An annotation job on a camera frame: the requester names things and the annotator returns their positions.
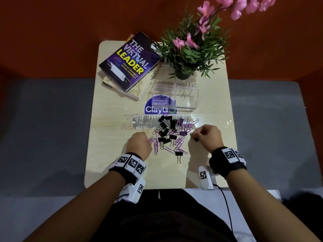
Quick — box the person's left hand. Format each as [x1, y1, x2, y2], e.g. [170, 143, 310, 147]
[125, 132, 153, 161]

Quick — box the pile of black binder clips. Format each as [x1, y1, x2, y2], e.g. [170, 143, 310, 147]
[157, 114, 185, 165]

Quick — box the black cable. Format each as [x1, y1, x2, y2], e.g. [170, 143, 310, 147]
[214, 183, 234, 233]

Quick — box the person's right hand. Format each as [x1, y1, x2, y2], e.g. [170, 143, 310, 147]
[192, 124, 224, 154]

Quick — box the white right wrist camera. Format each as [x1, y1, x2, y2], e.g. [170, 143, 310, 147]
[198, 165, 219, 191]

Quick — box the black right wristband with markers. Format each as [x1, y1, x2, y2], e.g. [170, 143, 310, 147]
[209, 147, 247, 180]

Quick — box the person's left forearm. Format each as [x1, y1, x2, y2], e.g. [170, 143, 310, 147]
[24, 171, 132, 242]

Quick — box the clear plastic organizer box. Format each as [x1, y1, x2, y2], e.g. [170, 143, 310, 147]
[148, 62, 200, 114]

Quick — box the purple book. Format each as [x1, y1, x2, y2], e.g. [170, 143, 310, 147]
[98, 32, 163, 93]

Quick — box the person's right forearm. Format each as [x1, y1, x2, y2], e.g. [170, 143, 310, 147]
[225, 166, 321, 242]

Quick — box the clear plastic lid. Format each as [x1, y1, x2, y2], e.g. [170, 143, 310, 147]
[121, 113, 200, 131]

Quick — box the person's black garment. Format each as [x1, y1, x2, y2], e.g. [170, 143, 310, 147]
[90, 188, 238, 242]

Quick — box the round blue sticker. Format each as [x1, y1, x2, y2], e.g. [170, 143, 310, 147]
[144, 95, 178, 116]

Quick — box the pile of purple paper clips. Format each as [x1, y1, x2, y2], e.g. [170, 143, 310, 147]
[148, 118, 200, 156]

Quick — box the potted plant with pink flowers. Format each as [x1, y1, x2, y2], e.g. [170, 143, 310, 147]
[153, 0, 277, 80]

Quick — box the beige map cover book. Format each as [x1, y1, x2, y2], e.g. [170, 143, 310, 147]
[102, 34, 153, 101]

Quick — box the black wristband with markers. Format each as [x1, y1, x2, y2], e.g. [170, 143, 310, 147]
[109, 152, 147, 186]
[209, 147, 247, 180]

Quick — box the black left wristband with markers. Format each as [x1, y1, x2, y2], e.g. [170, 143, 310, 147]
[109, 152, 147, 186]

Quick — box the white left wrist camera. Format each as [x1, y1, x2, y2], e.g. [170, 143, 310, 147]
[118, 177, 146, 205]

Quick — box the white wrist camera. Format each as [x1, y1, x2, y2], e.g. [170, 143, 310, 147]
[198, 165, 219, 191]
[118, 177, 146, 205]

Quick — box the person's white garment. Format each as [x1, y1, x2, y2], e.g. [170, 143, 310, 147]
[182, 188, 282, 242]

